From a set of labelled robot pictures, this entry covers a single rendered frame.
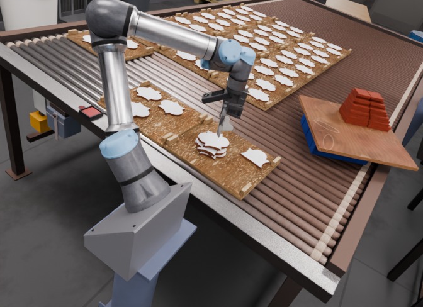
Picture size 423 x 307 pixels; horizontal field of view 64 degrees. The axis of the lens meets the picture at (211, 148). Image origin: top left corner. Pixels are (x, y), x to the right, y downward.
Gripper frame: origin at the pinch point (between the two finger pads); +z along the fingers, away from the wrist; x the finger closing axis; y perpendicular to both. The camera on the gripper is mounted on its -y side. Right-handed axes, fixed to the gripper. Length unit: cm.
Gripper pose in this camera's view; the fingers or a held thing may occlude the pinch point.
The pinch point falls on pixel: (218, 127)
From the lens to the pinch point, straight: 142.3
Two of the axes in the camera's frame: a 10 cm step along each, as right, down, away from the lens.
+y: 9.7, 2.4, 0.7
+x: 0.9, -5.9, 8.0
